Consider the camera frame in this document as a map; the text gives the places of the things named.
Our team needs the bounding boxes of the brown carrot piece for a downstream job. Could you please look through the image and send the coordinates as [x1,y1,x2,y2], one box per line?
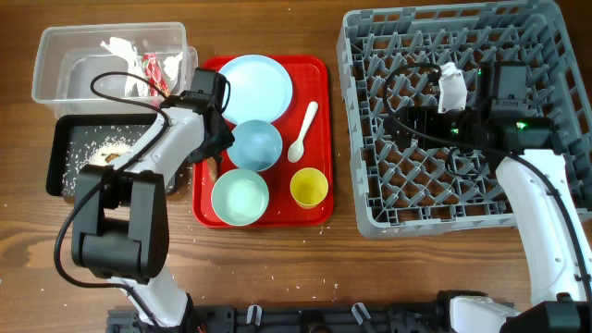
[206,157,220,183]

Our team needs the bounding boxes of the light blue bowl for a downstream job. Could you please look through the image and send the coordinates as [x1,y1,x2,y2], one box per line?
[227,120,283,172]

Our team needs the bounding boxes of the light green bowl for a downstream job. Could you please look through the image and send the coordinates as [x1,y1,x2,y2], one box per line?
[211,168,270,227]

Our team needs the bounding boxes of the yellow plastic cup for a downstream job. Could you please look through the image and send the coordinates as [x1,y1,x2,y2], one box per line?
[290,167,329,209]

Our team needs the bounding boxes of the brown food scrap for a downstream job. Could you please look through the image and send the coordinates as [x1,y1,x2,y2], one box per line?
[105,153,119,163]

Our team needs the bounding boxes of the white rice grains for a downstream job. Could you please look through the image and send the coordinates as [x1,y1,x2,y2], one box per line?
[58,125,149,197]

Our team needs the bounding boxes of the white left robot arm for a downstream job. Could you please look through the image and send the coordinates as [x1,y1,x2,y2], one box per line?
[59,68,234,332]

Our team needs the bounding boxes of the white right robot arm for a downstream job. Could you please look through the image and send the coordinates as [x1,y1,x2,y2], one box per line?
[382,62,591,332]

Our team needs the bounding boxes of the grey dishwasher rack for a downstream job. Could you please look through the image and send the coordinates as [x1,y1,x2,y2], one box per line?
[337,1,591,238]

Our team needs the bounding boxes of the clear plastic waste bin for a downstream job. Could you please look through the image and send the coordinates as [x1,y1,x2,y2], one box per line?
[31,22,198,117]

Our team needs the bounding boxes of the black waste tray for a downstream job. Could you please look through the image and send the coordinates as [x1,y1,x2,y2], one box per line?
[45,113,193,199]

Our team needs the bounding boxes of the large light blue plate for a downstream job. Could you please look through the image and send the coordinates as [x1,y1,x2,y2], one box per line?
[219,55,293,125]

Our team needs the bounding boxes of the white plastic spoon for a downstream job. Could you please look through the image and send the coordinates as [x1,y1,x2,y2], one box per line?
[287,101,319,163]

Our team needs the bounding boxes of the red serving tray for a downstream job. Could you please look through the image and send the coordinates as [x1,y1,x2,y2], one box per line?
[192,55,334,228]

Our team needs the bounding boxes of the red snack wrapper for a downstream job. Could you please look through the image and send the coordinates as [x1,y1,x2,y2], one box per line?
[142,54,170,96]

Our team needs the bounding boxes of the white crumpled paper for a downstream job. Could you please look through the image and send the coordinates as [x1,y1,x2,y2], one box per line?
[101,37,183,97]

